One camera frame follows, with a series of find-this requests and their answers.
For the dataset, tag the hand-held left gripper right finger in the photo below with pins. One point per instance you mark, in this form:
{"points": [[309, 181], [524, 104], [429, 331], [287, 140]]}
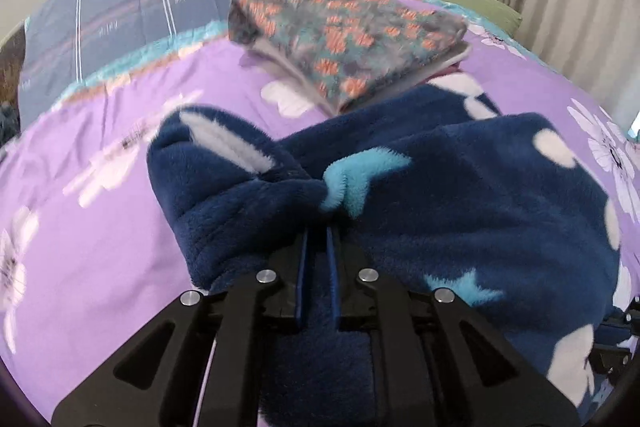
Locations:
{"points": [[333, 279]]}

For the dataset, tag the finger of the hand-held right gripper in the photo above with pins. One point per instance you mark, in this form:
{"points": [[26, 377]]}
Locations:
{"points": [[612, 357]]}

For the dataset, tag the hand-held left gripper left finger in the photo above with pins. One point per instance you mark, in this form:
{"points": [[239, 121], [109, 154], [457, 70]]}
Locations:
{"points": [[301, 279]]}

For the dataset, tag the navy fleece garment white dots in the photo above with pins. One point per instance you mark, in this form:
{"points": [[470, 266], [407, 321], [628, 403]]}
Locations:
{"points": [[450, 207]]}

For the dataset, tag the purple floral bed blanket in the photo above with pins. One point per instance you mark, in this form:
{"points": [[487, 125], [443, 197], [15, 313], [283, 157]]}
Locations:
{"points": [[95, 227]]}

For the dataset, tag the folded orange grey floral garment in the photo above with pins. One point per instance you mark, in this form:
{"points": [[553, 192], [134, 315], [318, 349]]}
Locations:
{"points": [[350, 42]]}

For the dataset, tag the dark teal fleece blanket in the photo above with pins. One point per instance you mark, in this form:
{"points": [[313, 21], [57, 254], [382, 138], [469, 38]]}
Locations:
{"points": [[7, 124]]}

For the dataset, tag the brown patterned bed cover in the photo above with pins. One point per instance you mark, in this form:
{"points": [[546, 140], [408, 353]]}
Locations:
{"points": [[10, 67]]}

